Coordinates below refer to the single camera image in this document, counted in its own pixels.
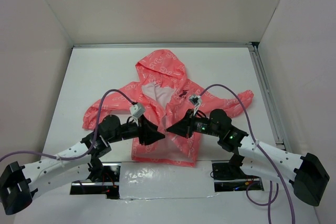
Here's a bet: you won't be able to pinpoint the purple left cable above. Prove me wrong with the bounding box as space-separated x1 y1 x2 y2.
0 89 137 163

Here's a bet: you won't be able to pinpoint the aluminium frame rail back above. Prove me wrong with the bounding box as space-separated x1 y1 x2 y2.
73 42 254 50

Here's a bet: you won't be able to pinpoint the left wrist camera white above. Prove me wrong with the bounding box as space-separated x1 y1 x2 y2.
130 103 145 119

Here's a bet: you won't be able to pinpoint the purple cable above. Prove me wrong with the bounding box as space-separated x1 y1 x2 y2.
0 89 137 163
201 83 296 224

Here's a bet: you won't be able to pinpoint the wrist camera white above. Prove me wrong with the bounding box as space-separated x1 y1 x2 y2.
189 94 202 113
130 103 145 119

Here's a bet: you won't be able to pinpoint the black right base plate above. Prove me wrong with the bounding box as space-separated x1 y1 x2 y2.
210 161 263 193

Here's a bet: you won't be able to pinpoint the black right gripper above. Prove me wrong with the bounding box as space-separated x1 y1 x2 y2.
167 108 222 138

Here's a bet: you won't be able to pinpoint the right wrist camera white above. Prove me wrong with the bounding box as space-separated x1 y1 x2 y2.
189 94 202 113

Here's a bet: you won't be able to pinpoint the pink hooded jacket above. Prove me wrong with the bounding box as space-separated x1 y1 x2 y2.
82 49 254 167

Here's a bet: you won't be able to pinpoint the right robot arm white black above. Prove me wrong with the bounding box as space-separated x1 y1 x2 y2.
167 109 330 207

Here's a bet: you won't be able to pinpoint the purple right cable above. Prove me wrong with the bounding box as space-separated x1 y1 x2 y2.
201 83 296 224

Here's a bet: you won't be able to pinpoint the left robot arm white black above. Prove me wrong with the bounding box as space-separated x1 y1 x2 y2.
1 115 165 215

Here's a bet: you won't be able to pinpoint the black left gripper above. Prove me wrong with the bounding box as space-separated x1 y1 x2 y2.
107 113 165 146

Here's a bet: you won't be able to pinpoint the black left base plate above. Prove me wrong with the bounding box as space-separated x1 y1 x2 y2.
70 163 121 200

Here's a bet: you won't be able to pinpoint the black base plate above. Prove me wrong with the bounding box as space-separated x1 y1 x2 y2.
210 161 263 193
70 163 121 200

